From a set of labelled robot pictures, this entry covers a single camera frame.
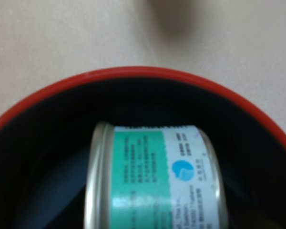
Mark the small tin can green label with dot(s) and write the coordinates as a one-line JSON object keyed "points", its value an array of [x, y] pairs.
{"points": [[165, 177]]}

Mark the red pot with black handles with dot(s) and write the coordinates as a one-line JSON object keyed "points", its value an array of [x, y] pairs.
{"points": [[45, 143]]}

